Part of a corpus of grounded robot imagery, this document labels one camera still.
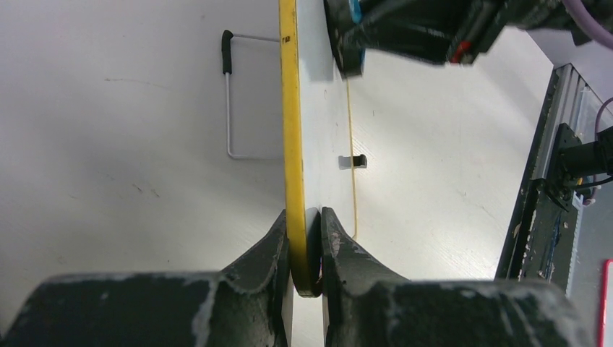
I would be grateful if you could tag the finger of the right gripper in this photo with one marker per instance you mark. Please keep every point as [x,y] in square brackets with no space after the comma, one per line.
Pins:
[426,43]
[419,12]

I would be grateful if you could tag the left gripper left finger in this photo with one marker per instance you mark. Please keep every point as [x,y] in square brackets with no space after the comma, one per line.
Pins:
[247,303]

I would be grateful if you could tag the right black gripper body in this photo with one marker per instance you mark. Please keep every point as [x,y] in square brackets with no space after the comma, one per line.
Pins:
[478,30]

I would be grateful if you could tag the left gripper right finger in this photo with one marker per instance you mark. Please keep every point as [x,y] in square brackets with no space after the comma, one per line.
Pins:
[368,304]

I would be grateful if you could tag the blue whiteboard eraser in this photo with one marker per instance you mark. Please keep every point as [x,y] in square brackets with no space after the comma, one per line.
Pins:
[343,18]

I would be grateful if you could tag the yellow framed whiteboard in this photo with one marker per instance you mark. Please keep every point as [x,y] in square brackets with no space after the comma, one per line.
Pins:
[317,139]

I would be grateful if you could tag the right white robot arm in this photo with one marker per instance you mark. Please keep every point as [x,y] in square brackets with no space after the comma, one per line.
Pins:
[534,15]

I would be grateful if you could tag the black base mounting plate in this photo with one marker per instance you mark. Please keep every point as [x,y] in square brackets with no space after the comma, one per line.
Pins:
[539,242]

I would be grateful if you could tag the wire whiteboard stand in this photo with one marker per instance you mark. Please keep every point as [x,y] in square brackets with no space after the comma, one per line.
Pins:
[252,97]

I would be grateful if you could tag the white slotted cable duct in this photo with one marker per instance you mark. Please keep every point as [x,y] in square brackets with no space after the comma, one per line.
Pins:
[578,205]

